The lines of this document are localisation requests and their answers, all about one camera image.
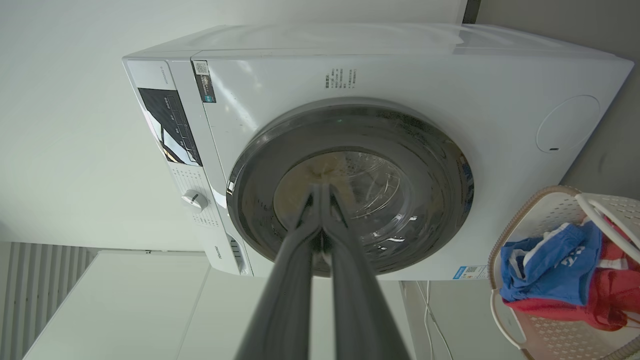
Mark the white front-load washing machine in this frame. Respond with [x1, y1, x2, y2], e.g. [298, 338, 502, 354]
[122, 22, 635, 282]

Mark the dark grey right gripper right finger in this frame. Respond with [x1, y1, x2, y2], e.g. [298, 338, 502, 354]
[321, 183, 412, 360]

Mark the blue garment with white stripes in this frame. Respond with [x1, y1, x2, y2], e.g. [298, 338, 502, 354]
[500, 221, 604, 307]

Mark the thin white cable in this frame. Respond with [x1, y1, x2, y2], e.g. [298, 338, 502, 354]
[416, 280, 455, 360]

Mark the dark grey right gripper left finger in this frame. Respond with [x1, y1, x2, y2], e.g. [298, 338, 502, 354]
[234, 183, 325, 360]

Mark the white perforated laundry basket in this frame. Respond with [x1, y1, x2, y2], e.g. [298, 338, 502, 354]
[488, 185, 640, 360]

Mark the round dark washing machine door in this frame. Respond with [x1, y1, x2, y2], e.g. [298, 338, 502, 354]
[226, 97, 475, 278]

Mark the white control knob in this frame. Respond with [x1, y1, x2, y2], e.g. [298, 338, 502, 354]
[181, 189, 209, 213]

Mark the grey ribbed radiator panel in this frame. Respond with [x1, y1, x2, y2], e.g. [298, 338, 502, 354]
[0, 242, 99, 360]

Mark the red garment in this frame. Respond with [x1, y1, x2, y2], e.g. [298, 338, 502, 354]
[506, 215, 640, 332]

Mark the white cabinet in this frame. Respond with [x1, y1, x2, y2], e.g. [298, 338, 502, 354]
[22, 249, 416, 360]

